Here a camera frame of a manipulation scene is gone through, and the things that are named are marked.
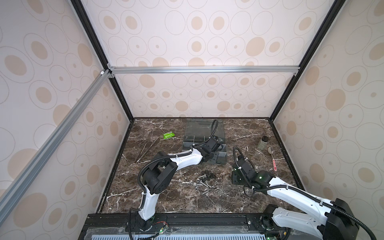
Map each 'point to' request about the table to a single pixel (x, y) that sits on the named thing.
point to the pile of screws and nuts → (201, 180)
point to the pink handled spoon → (269, 151)
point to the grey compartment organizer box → (200, 131)
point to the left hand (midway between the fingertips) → (218, 151)
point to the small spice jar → (262, 143)
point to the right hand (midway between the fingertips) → (233, 175)
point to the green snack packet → (168, 135)
